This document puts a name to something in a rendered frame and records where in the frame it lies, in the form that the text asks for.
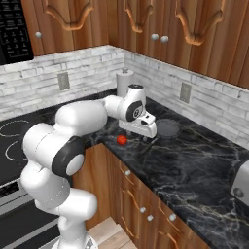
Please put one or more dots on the wooden wall cupboard door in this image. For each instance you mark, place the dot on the wooden wall cupboard door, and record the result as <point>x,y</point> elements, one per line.
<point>136,39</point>
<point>207,52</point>
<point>71,35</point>

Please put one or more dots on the silver toaster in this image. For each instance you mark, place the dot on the silver toaster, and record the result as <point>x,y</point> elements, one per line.
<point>242,184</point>

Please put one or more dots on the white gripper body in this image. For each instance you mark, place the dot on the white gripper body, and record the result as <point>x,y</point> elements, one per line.
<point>139,128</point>

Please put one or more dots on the red tomato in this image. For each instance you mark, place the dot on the red tomato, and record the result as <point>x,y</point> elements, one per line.
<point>122,139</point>

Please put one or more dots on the grey wall socket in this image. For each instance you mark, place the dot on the grey wall socket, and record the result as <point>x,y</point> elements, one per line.
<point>185,92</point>
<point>63,81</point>

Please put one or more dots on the wooden base cupboard door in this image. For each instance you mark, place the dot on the wooden base cupboard door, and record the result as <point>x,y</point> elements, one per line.
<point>128,214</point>
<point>162,238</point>

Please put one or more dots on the black microwave oven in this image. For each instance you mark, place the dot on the black microwave oven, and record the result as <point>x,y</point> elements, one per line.
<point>13,29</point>

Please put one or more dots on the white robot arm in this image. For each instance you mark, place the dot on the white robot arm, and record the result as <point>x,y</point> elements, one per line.
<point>81,117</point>

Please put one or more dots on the dark grey pan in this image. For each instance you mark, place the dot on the dark grey pan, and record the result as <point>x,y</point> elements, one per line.
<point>168,128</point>

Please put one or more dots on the wooden drawer front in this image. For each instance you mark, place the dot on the wooden drawer front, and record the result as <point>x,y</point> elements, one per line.
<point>181,228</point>
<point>134,184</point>

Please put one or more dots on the black stove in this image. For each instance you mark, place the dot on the black stove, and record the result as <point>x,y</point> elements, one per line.
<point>13,162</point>

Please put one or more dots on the silver cupboard knob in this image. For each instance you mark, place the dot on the silver cupboard knob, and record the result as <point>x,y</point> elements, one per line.
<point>149,218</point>
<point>142,210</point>
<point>38,34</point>
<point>164,39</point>
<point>154,37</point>

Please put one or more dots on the white paper towel roll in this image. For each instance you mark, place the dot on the white paper towel roll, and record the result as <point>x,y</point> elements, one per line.
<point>124,82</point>

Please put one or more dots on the silver drawer knob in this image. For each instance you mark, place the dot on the silver drawer knob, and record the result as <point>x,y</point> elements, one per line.
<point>127,172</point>
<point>172,217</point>

